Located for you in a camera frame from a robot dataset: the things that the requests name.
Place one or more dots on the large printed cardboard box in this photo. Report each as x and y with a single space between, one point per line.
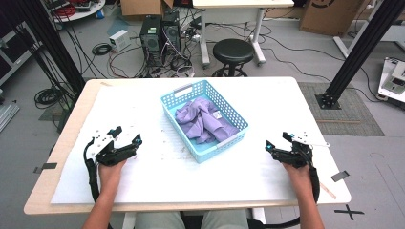
331 16

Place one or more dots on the black tape cross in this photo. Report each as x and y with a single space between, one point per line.
349 212

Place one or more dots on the brown cardboard box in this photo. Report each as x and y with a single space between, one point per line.
143 7

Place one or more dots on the white desk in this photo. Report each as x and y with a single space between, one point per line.
242 4

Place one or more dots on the black computer tower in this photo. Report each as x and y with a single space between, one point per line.
150 44

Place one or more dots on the black metal frame post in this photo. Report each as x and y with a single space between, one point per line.
359 51
60 57

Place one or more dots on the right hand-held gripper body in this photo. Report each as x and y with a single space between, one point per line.
299 157

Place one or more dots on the black round stool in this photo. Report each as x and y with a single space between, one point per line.
233 51

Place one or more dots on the person's right hand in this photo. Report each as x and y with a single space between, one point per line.
301 179

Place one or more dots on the white foam mat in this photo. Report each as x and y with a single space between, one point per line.
191 184

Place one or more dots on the person's legs in grey trousers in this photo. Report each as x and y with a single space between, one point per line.
159 221

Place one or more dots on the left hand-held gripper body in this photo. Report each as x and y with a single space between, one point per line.
110 157

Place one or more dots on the black chair seat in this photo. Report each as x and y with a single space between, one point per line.
192 221

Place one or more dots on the small white box device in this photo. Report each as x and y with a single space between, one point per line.
119 40

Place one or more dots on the light blue plastic basket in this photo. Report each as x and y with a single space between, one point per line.
207 154

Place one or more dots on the purple shorts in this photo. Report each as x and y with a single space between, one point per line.
203 122

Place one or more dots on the white machine panel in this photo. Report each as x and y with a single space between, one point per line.
393 82

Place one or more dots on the person's left hand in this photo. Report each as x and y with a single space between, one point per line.
110 176

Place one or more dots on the black tape strip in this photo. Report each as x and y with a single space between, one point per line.
47 166
340 176

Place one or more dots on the grey metal rail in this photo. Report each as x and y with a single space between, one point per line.
8 116

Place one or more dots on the thin wooden stick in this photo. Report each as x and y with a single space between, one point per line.
329 191

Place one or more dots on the open computer tower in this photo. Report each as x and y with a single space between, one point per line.
172 35

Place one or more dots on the grey floor mat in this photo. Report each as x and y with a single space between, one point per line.
350 117

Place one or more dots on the grey metal rack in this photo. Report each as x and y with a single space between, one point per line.
16 57

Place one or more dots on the round white table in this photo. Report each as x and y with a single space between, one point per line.
82 14

